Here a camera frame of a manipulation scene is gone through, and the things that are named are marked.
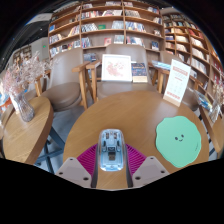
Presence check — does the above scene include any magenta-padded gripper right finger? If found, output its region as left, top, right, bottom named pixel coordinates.
left=124, top=143, right=171, bottom=188

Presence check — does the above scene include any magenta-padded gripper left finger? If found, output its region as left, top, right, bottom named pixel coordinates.
left=54, top=143, right=100, bottom=190

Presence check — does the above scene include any translucent light blue computer mouse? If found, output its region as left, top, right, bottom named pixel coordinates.
left=96, top=128, right=129, bottom=173

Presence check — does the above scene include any green smiley-face mouse pad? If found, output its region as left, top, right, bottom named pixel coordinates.
left=154, top=115, right=203, bottom=169

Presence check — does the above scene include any round wooden side table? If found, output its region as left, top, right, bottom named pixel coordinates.
left=199, top=106, right=224, bottom=159
left=1, top=96, right=66, bottom=174

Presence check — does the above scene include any brown padded wooden armchair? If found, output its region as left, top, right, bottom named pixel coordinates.
left=34, top=47, right=91, bottom=113
left=151, top=49, right=208, bottom=113
left=84, top=43, right=161, bottom=101

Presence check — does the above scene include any glass vase with dried flowers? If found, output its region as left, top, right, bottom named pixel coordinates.
left=1, top=51, right=54, bottom=123
left=208, top=79, right=224, bottom=124

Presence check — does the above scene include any stack of colourful books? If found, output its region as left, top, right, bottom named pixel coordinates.
left=193, top=90, right=214, bottom=113

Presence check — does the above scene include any white menu sign wooden base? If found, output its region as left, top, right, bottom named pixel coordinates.
left=162, top=58, right=192, bottom=108

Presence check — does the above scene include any dark-covered book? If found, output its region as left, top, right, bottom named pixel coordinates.
left=131, top=62, right=149, bottom=84

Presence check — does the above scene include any small white table sign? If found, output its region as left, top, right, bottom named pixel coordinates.
left=9, top=93, right=20, bottom=114

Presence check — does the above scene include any white framed floral picture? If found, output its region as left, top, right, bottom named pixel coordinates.
left=100, top=53, right=133, bottom=83

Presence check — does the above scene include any stack of light blue books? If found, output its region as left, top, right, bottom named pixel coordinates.
left=151, top=60, right=173, bottom=71

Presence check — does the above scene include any colourful book display rack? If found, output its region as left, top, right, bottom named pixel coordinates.
left=0, top=79, right=14, bottom=114

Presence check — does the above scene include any distant wooden bookshelf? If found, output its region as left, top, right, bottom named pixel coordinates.
left=12, top=44, right=33, bottom=68

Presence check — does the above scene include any curved wooden bookshelf with books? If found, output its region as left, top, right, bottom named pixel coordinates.
left=161, top=11, right=224, bottom=101

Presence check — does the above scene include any wide wooden bookshelf with books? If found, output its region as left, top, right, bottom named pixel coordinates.
left=47, top=0, right=166, bottom=64

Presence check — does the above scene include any white ceiling panel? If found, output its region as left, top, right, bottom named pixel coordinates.
left=26, top=12, right=54, bottom=26

